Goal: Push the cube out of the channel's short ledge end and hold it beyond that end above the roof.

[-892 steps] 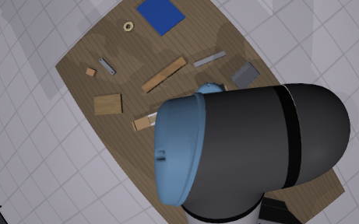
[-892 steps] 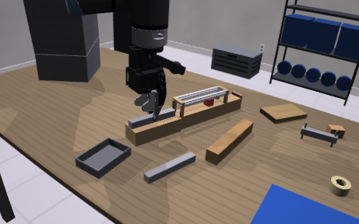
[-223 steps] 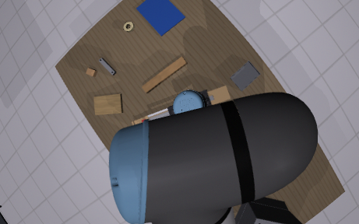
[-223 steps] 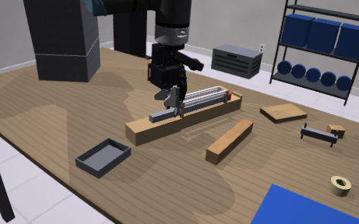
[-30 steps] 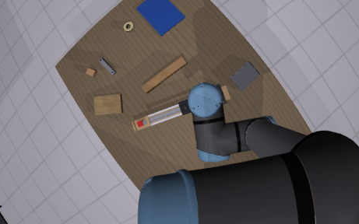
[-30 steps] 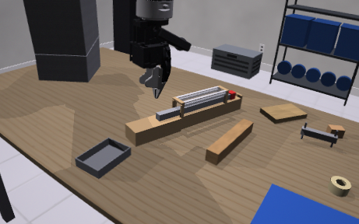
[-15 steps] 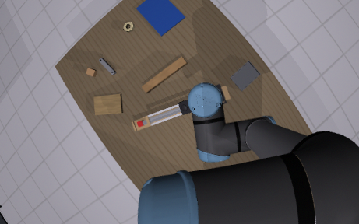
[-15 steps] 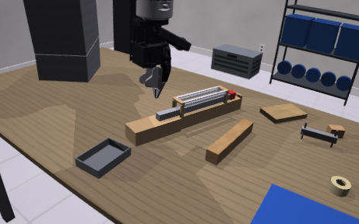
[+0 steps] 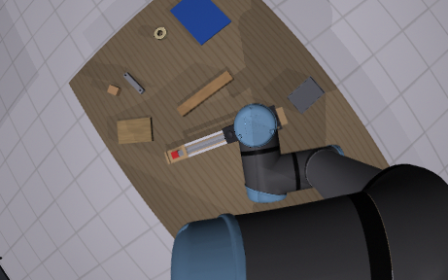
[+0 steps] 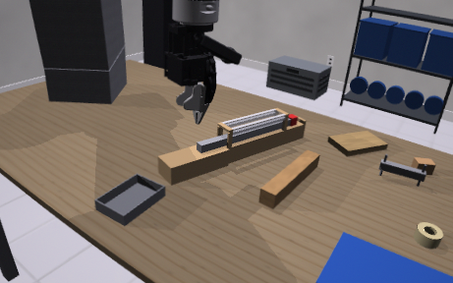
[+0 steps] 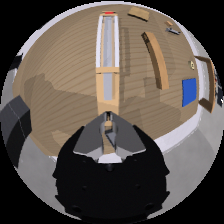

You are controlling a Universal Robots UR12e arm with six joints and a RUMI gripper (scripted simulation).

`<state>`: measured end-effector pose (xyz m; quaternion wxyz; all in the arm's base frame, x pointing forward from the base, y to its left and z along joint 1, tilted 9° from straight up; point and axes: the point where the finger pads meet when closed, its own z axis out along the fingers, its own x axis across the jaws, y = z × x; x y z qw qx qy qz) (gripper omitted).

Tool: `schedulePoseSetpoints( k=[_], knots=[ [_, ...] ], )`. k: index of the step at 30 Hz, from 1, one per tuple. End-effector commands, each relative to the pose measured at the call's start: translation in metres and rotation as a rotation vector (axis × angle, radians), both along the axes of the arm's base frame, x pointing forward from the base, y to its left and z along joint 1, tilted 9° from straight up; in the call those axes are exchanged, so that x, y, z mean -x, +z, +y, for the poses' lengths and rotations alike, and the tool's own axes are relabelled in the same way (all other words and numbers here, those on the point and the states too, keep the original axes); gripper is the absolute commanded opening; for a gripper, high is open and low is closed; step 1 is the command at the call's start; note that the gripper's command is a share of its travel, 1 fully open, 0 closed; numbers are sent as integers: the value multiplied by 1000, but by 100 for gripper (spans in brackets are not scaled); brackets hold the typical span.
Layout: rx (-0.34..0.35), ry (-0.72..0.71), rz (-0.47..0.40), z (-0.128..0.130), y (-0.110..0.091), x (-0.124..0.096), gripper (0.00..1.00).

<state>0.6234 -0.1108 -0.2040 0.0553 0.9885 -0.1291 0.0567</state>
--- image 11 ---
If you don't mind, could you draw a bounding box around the flat tan wooden board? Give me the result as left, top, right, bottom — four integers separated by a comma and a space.
128, 7, 149, 22

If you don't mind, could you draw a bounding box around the blue flat rectangular sheet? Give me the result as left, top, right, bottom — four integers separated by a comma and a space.
182, 78, 197, 107

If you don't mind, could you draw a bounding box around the beige roll of masking tape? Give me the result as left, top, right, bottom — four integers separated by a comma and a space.
188, 61, 194, 69

